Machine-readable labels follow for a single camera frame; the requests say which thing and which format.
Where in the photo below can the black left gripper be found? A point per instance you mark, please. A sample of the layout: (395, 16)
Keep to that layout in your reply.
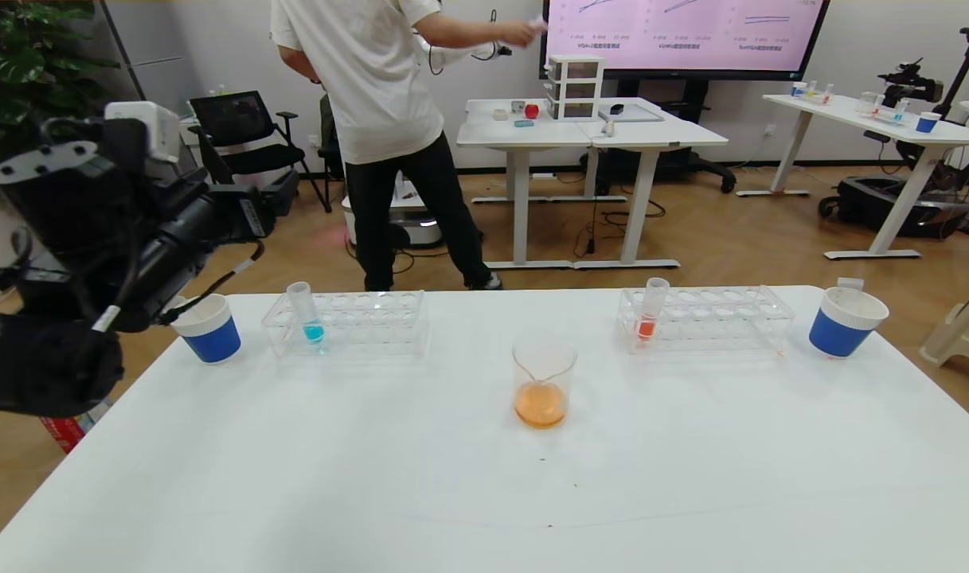
(253, 216)

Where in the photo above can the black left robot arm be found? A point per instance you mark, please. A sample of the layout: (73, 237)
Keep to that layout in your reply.
(46, 366)

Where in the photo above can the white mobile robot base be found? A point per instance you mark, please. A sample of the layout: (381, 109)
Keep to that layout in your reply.
(420, 231)

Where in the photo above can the test tube with blue liquid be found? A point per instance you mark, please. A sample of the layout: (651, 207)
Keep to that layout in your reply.
(313, 330)

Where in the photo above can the clear acrylic test tube rack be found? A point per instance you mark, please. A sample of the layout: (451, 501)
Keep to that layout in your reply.
(715, 322)
(373, 326)

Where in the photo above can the clear glass beaker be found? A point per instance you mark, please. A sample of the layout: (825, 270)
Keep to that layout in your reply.
(541, 406)

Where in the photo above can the test tube with red liquid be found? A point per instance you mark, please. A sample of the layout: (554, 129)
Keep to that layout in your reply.
(647, 326)

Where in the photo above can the black office chair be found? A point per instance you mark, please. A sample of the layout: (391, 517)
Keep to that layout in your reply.
(237, 119)

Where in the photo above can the person in white shirt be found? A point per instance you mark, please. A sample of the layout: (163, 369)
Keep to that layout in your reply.
(373, 79)

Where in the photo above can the blue and white paper cup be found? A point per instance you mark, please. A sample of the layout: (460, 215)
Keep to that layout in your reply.
(838, 334)
(209, 338)

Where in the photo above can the grey cabinet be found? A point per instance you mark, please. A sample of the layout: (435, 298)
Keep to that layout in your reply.
(154, 64)

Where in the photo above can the white standing desk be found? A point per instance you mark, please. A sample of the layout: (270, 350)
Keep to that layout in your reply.
(659, 135)
(524, 135)
(850, 115)

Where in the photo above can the large green plant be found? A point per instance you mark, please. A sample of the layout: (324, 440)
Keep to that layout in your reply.
(22, 64)

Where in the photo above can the white drawer unit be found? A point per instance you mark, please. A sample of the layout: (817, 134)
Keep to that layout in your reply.
(576, 87)

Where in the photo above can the grey desk pad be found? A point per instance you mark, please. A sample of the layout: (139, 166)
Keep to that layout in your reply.
(639, 114)

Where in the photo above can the black monitor stand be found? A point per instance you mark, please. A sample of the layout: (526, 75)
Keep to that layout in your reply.
(675, 163)

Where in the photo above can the small blue cup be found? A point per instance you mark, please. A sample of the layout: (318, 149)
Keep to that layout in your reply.
(927, 123)

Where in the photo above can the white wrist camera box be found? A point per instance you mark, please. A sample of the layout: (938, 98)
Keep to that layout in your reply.
(146, 127)

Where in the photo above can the large wall monitor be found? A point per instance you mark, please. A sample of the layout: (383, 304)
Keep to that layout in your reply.
(675, 32)

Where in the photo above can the black camera equipment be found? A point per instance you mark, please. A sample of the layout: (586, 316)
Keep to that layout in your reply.
(902, 79)

